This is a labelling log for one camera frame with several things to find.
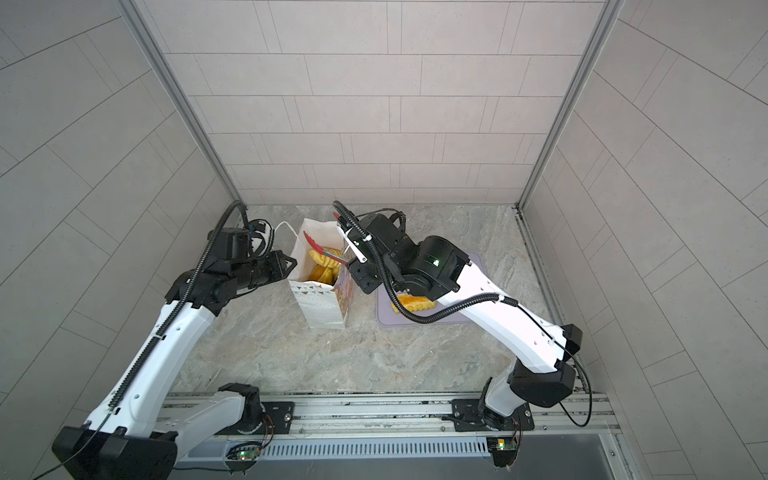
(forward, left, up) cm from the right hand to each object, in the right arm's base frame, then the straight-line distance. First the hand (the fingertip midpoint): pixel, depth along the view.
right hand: (356, 264), depth 62 cm
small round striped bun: (+11, +12, -19) cm, 25 cm away
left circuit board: (-28, +26, -29) cm, 48 cm away
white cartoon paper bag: (0, +11, -17) cm, 21 cm away
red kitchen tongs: (+2, +6, +1) cm, 6 cm away
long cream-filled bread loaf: (+5, -13, -29) cm, 32 cm away
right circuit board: (-29, -31, -35) cm, 55 cm away
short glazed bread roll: (+12, +11, -15) cm, 22 cm away
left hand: (+8, +14, -8) cm, 18 cm away
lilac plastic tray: (+4, -5, -32) cm, 33 cm away
